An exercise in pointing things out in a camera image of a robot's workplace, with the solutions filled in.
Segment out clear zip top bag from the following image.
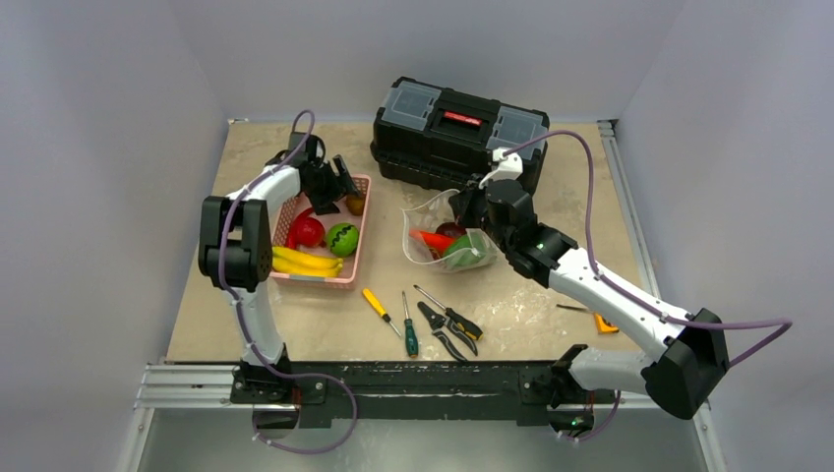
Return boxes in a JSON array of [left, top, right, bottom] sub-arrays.
[[401, 190, 500, 273]]

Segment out red toy pomegranate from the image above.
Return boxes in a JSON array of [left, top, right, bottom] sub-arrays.
[[435, 222, 467, 239]]

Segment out yellow tape measure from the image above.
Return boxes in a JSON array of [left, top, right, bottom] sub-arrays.
[[557, 304, 620, 334]]

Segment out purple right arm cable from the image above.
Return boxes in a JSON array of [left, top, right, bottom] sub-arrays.
[[503, 130, 794, 368]]

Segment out black plastic toolbox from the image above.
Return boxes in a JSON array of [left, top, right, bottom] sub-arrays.
[[370, 77, 550, 191]]

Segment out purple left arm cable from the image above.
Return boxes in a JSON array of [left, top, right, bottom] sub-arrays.
[[215, 109, 317, 384]]

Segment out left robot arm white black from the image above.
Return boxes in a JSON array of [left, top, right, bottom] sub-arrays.
[[198, 131, 358, 402]]

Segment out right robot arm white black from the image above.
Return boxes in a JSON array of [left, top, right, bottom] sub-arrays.
[[449, 180, 731, 420]]

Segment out green handled screwdriver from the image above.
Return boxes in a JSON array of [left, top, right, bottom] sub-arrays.
[[401, 291, 419, 359]]

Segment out yellow toy banana upper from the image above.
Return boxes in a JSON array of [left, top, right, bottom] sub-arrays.
[[272, 246, 343, 269]]

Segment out green toy melon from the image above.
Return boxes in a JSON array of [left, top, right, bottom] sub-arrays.
[[324, 222, 360, 258]]

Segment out yellow toy banana lower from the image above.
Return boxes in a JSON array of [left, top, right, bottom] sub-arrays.
[[272, 258, 343, 278]]

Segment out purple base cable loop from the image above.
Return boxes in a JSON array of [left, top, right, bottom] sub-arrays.
[[251, 374, 364, 458]]

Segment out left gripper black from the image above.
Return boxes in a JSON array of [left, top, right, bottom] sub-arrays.
[[305, 156, 360, 215]]

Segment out orange toy carrot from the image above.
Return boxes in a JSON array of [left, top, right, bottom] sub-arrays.
[[408, 229, 455, 260]]

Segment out pink plastic basket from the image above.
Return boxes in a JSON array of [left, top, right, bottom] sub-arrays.
[[269, 194, 370, 290]]

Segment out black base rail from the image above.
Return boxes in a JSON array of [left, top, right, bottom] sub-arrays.
[[230, 361, 615, 432]]

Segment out yellow toy banana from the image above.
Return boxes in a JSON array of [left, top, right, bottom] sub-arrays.
[[272, 246, 343, 269], [272, 258, 343, 278]]

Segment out orange toy fruit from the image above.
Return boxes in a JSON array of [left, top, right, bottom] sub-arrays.
[[345, 195, 366, 216]]

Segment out yellow handled screwdriver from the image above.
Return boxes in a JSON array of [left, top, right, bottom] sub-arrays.
[[362, 288, 403, 339]]

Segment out green toy bell pepper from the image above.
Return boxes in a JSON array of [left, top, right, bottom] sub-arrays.
[[443, 233, 490, 270]]

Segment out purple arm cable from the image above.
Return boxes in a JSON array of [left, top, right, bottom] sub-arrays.
[[215, 109, 317, 384], [503, 130, 794, 368]]

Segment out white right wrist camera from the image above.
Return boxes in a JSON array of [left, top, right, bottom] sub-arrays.
[[478, 147, 523, 190]]

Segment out red toy bell pepper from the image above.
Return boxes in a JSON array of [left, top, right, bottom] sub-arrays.
[[289, 217, 326, 248]]

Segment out black orange screwdriver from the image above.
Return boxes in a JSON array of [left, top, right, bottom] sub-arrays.
[[413, 284, 483, 341]]

